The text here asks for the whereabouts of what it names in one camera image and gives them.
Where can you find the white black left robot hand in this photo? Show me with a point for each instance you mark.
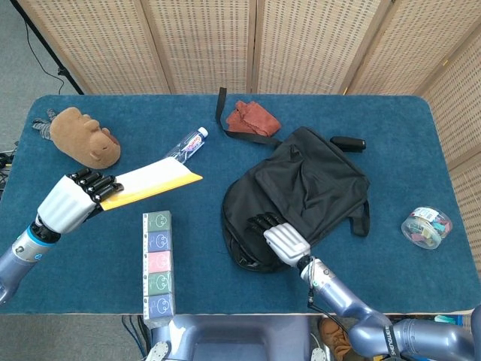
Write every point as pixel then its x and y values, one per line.
pixel 64 205

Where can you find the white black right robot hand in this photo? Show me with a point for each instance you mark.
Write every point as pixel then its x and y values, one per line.
pixel 287 242

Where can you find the black backpack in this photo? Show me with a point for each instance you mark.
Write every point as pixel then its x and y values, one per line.
pixel 312 180

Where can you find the white yellow Lexikon book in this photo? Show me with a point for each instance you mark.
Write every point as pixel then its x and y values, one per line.
pixel 158 180

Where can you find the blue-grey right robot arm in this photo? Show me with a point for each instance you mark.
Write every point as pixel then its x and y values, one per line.
pixel 338 297

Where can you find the brown plush toy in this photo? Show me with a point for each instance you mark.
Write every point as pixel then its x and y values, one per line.
pixel 82 139

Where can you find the blue table cloth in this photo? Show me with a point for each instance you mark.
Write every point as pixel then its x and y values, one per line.
pixel 94 270

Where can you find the brown shoe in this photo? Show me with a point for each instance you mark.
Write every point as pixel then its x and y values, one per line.
pixel 332 332

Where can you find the row of coloured boxes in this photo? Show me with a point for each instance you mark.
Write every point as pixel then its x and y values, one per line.
pixel 159 259

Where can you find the blue-grey robot torso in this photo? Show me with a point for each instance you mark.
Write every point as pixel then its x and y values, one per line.
pixel 233 338

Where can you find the black oblong case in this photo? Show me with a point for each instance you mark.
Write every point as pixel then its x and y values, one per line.
pixel 349 144

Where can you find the rust brown cloth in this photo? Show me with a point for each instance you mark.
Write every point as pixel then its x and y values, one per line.
pixel 251 116

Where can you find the black tripod stand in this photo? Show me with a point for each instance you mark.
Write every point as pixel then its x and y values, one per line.
pixel 62 72

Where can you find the clear plastic water bottle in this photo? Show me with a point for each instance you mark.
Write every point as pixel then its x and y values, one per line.
pixel 189 144

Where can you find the clear jar of coloured clips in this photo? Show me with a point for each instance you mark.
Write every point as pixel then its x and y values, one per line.
pixel 426 227

